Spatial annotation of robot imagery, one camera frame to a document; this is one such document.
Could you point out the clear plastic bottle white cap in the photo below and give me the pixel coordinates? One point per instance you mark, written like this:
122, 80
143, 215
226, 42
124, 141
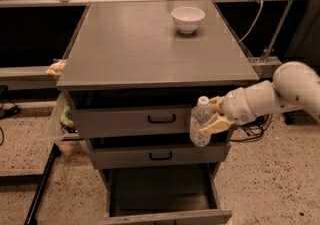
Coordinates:
200, 115

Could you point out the middle grey drawer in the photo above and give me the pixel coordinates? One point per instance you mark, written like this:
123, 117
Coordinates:
155, 150

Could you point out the yellow crumpled item on rail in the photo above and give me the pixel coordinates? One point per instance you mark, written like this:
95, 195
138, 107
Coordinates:
56, 68

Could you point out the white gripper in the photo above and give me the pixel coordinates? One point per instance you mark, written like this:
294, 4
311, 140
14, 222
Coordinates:
234, 105

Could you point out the white ceramic bowl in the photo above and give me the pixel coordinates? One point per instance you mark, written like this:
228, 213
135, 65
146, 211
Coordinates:
187, 19

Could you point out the top grey drawer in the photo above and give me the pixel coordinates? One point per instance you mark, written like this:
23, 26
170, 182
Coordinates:
135, 112

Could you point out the thin metal diagonal rod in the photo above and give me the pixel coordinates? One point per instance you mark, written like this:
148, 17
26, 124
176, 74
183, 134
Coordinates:
266, 53

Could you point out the grey drawer cabinet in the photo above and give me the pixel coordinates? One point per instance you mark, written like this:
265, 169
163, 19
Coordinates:
135, 45

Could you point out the black floor frame bar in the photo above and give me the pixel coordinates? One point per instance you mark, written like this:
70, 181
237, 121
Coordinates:
40, 180

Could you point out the clear plastic bag with items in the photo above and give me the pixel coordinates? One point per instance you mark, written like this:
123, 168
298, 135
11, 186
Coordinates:
57, 131

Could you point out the dark cabinet at right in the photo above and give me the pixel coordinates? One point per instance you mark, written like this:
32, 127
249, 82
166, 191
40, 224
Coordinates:
305, 43

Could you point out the bottom grey open drawer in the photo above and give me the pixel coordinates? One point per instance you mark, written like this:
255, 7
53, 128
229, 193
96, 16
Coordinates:
164, 195

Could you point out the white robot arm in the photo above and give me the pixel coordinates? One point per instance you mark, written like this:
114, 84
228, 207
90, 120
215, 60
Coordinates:
294, 86

